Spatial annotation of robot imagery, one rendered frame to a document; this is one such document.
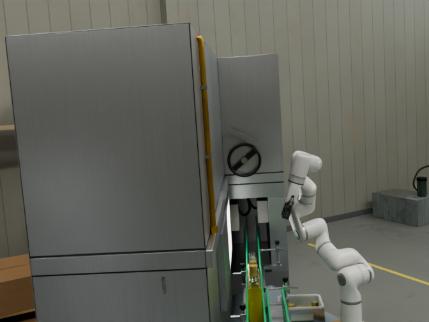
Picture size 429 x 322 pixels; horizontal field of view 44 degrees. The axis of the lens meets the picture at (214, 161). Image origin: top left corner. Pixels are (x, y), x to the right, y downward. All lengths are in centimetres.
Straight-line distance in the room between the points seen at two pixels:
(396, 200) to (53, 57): 641
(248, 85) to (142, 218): 172
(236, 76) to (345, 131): 468
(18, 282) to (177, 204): 339
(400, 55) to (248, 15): 276
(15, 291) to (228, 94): 272
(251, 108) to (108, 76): 170
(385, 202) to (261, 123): 475
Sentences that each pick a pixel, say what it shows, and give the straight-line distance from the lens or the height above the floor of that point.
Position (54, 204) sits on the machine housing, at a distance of 183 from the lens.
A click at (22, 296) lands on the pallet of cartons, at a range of 504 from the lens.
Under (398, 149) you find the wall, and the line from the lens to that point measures 863.
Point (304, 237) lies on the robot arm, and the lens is 257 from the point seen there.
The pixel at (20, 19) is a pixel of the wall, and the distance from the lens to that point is 592.
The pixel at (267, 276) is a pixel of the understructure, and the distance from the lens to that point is 351.
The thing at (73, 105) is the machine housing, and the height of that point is 190.
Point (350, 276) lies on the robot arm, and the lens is 247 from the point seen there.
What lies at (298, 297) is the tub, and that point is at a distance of 287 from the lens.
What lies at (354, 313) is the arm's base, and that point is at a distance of 254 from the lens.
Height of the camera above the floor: 189
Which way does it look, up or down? 7 degrees down
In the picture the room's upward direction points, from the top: 4 degrees counter-clockwise
